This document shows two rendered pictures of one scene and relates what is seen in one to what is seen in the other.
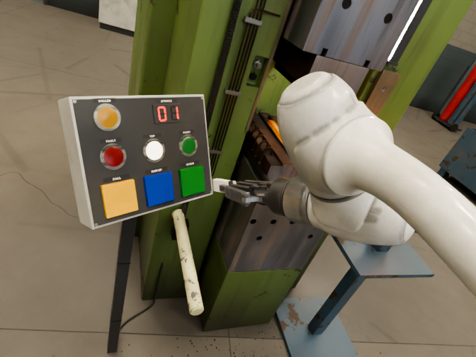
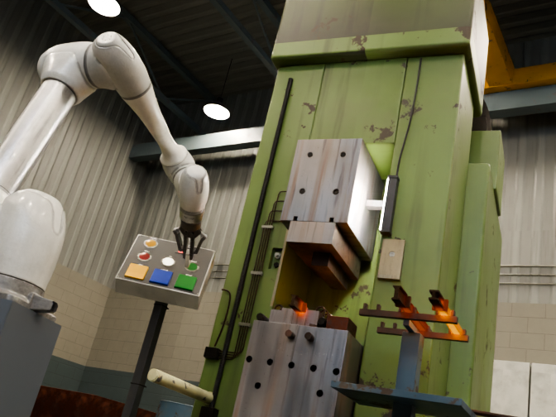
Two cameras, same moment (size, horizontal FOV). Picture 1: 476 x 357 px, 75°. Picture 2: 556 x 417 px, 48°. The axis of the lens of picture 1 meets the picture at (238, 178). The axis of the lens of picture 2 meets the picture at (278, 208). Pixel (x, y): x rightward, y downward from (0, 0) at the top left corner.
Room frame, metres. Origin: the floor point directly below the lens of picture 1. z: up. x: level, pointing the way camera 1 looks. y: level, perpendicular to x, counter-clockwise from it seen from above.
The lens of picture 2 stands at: (-0.49, -2.00, 0.39)
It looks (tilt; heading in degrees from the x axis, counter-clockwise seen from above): 23 degrees up; 54
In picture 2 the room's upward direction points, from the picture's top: 13 degrees clockwise
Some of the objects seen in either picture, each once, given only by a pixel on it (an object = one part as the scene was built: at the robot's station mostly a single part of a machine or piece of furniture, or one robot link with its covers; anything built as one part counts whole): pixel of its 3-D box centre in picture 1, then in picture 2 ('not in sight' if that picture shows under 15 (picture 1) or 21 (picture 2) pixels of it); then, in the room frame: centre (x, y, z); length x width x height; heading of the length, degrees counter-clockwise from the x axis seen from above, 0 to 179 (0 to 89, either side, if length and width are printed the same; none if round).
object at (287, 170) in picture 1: (272, 143); (310, 332); (1.20, -0.09, 0.96); 0.42 x 0.20 x 0.09; 27
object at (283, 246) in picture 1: (262, 191); (312, 400); (1.24, -0.13, 0.69); 0.56 x 0.38 x 0.45; 27
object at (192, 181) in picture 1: (191, 180); (185, 283); (0.69, 0.12, 1.01); 0.07 x 0.05 x 0.07; 142
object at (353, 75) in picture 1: (307, 56); (325, 251); (1.20, -0.09, 1.32); 0.42 x 0.20 x 0.10; 27
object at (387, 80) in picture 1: (379, 93); (391, 259); (1.28, -0.40, 1.27); 0.09 x 0.02 x 0.17; 117
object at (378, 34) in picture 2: not in sight; (385, 43); (1.37, -0.05, 2.60); 0.99 x 0.60 x 0.60; 117
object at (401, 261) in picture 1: (377, 248); (405, 401); (1.12, -0.68, 0.69); 0.40 x 0.30 x 0.02; 114
